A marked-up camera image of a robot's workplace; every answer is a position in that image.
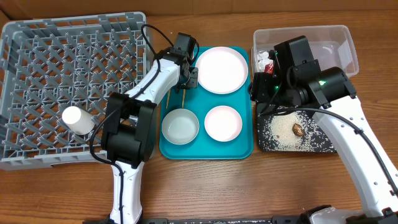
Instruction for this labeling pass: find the clear plastic bin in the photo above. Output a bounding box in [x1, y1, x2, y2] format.
[251, 25, 359, 77]

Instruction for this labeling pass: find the brown food scrap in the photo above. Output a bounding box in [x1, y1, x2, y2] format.
[292, 123, 305, 138]

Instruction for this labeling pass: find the red snack wrapper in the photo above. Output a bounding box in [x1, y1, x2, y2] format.
[264, 63, 274, 75]

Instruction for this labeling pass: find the large white plate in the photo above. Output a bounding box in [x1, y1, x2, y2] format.
[195, 47, 249, 95]

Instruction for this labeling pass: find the white cup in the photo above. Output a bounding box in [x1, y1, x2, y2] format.
[62, 106, 95, 135]

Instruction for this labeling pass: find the grey plastic dish rack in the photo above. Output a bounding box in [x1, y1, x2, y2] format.
[1, 12, 153, 170]

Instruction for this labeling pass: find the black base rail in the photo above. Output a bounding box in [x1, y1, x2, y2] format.
[82, 215, 312, 224]

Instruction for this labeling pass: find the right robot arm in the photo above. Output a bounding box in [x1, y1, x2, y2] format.
[248, 35, 397, 223]

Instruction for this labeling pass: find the teal plastic tray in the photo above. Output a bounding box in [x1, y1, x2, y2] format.
[159, 47, 254, 160]

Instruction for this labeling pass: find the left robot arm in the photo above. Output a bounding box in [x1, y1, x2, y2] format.
[101, 33, 198, 223]

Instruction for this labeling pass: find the black tray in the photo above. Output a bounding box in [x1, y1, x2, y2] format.
[255, 102, 338, 153]

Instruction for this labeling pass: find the grey metal bowl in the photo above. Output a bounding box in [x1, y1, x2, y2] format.
[161, 108, 200, 145]

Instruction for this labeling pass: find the small white bowl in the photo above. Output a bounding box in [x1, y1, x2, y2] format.
[204, 105, 243, 142]

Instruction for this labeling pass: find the wooden chopstick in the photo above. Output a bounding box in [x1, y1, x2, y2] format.
[165, 90, 171, 109]
[182, 89, 186, 108]

